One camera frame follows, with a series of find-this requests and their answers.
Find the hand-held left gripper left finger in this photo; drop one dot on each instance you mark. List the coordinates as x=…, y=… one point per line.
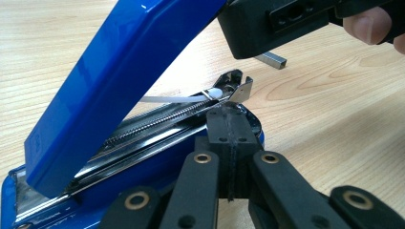
x=219, y=133

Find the blue stapler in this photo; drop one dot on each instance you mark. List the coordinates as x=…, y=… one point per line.
x=111, y=79

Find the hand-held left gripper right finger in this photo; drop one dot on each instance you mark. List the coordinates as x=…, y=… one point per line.
x=243, y=136

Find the silver staple strip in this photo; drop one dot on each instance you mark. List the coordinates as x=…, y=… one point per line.
x=273, y=59

